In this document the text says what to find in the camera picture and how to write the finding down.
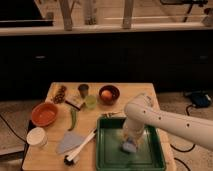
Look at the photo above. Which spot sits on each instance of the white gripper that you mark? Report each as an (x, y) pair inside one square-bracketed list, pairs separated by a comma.
[(132, 130)]

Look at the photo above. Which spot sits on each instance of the blue sponge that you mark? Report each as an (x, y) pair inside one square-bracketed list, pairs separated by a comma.
[(128, 147)]

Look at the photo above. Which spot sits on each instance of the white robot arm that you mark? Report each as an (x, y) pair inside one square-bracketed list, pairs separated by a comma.
[(140, 112)]

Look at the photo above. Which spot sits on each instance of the green plastic tray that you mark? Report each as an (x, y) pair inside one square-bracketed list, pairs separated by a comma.
[(111, 157)]

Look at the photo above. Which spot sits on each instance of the orange fruit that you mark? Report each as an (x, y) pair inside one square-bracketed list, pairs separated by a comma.
[(106, 95)]

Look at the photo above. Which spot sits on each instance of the dark red bowl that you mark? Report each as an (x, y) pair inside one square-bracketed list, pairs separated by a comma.
[(115, 94)]

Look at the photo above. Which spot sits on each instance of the light green cup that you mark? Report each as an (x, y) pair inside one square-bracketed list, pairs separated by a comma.
[(90, 102)]

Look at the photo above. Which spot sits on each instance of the green chili pepper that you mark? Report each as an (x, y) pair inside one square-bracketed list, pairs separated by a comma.
[(73, 114)]

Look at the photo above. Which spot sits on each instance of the grey blue cloth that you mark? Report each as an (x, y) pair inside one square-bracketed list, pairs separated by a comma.
[(69, 141)]

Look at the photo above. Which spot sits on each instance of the small white box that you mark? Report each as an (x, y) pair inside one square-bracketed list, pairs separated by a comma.
[(74, 101)]

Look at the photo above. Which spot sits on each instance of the blue device on floor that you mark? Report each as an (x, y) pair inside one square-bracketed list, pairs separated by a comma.
[(201, 100)]

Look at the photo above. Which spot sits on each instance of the brown pine cone toy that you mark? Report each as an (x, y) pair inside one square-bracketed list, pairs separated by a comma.
[(60, 95)]

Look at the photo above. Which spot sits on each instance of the orange bowl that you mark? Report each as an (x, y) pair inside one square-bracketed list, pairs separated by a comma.
[(44, 114)]

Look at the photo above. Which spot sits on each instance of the white lidded cup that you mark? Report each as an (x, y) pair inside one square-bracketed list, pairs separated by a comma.
[(37, 137)]

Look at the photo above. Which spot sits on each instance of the white handled dish brush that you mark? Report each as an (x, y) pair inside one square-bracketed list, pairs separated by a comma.
[(71, 156)]

